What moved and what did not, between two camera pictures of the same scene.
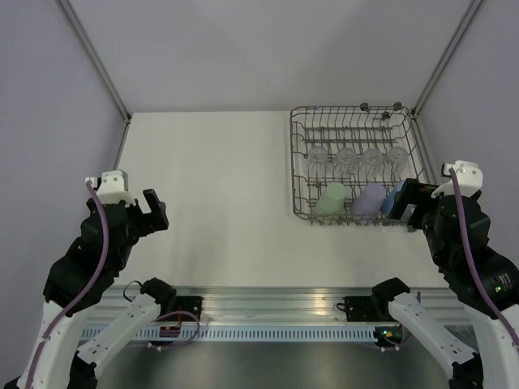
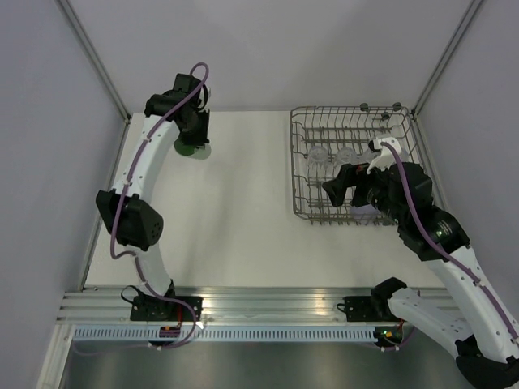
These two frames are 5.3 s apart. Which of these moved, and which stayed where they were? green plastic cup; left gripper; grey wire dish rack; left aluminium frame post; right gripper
Moved: left gripper; right gripper; green plastic cup
Stayed: grey wire dish rack; left aluminium frame post
